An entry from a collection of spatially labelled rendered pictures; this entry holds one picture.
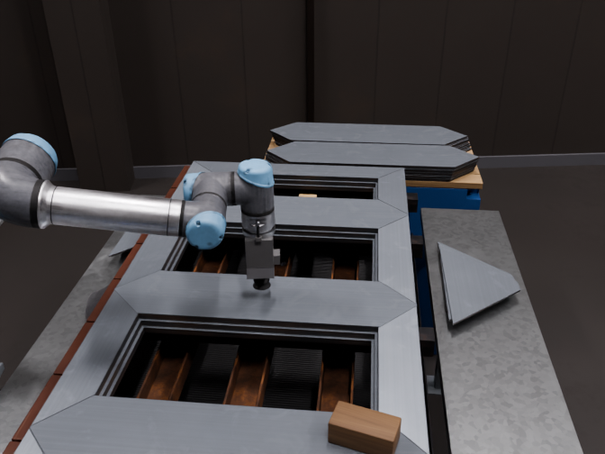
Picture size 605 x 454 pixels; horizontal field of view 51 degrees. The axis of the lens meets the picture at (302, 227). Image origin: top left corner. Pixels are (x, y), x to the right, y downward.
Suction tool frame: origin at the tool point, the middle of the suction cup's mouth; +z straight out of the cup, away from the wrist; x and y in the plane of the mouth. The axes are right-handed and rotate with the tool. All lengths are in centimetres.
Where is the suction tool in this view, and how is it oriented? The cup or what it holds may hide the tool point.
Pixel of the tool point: (261, 285)
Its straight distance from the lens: 152.4
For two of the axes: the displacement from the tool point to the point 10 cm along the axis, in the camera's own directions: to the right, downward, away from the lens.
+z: 0.1, 8.7, 5.0
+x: -10.0, 0.3, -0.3
